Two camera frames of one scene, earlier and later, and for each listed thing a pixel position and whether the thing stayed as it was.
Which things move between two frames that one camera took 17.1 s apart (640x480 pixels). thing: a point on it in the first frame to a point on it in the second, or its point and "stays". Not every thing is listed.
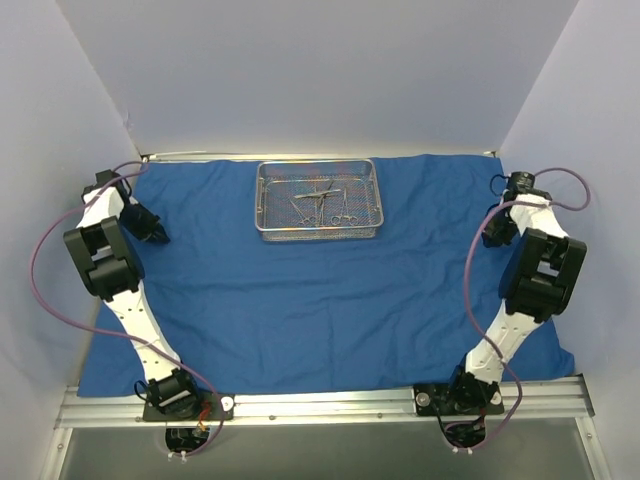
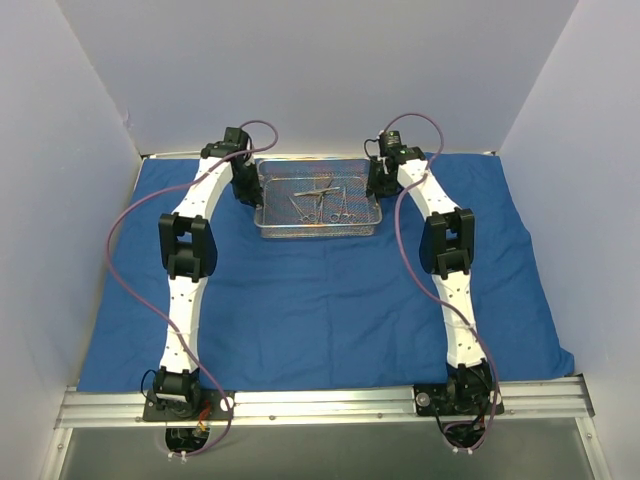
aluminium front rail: [337, 403] stays
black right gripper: [498, 230] to [379, 181]
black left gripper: [145, 223] to [248, 185]
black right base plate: [458, 399] stays
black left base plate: [214, 406] stays
